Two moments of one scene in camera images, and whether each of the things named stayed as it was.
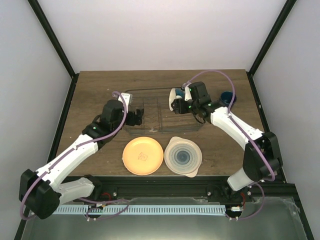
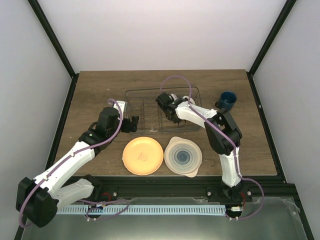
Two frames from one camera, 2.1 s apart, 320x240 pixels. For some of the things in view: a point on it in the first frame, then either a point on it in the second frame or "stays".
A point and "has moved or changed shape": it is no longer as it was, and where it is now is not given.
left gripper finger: x=139 y=112 → x=134 y=123
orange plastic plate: x=143 y=156 stays
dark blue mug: x=226 y=97 stays
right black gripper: x=179 y=108 → x=177 y=121
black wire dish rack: x=159 y=117 stays
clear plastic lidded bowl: x=183 y=156 stays
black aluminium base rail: x=133 y=187 stays
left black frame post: x=45 y=22 stays
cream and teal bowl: x=175 y=93 has moved or changed shape
